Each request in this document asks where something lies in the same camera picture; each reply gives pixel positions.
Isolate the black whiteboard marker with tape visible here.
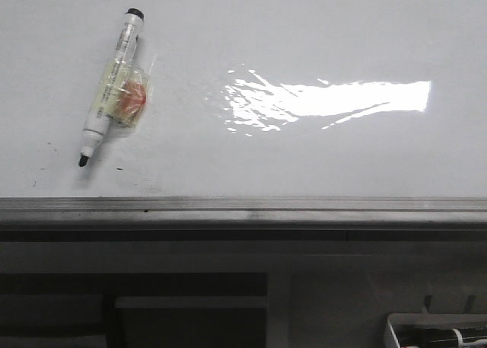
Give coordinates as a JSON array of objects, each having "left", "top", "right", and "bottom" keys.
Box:
[{"left": 78, "top": 8, "right": 149, "bottom": 168}]

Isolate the white tray with markers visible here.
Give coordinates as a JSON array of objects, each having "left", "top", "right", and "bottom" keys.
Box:
[{"left": 384, "top": 313, "right": 486, "bottom": 347}]

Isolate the dark cabinet panel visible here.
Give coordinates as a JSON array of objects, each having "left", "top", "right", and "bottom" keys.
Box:
[{"left": 1, "top": 273, "right": 267, "bottom": 347}]

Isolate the grey aluminium whiteboard frame rail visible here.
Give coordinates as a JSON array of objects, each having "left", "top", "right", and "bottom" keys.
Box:
[{"left": 1, "top": 196, "right": 486, "bottom": 242}]

